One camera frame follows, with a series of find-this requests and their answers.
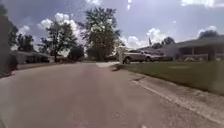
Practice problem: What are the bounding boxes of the pale concrete driveway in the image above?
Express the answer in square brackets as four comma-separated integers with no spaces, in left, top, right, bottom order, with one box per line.
[95,61,120,68]

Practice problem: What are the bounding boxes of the silver car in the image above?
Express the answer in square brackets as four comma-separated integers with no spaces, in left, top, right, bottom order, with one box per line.
[121,49,162,65]

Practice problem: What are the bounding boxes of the tall leafy tree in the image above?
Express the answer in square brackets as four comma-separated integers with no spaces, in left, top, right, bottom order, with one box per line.
[77,6,122,62]

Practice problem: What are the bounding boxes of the dark round bush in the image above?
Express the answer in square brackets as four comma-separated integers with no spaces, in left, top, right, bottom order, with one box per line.
[67,46,86,63]

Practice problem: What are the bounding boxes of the grey asphalt road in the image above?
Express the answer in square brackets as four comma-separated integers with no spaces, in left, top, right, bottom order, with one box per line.
[0,61,224,128]

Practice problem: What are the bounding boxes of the broad tree with thin trunk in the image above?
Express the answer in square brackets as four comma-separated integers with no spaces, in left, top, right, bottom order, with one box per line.
[37,20,78,63]

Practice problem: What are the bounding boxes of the grass lawn beside kerb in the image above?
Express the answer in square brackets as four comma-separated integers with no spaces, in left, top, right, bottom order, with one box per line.
[114,60,224,97]

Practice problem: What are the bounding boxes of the grass verge by houses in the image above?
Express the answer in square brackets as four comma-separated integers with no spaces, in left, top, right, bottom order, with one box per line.
[0,61,68,78]

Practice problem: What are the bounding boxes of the low pale house with trees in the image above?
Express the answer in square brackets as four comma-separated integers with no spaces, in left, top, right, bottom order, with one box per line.
[9,49,53,65]

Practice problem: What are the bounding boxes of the pale concrete kerb strip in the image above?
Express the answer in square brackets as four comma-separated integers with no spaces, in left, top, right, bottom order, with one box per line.
[128,72,224,126]

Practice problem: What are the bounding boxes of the grey house with porch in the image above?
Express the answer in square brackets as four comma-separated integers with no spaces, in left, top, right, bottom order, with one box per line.
[159,35,224,63]

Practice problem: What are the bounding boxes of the dark tree at roadside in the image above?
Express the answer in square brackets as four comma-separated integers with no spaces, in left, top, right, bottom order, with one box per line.
[0,5,20,76]

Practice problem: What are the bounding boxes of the white mailbox post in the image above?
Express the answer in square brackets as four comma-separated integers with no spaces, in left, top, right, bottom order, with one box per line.
[116,45,128,65]

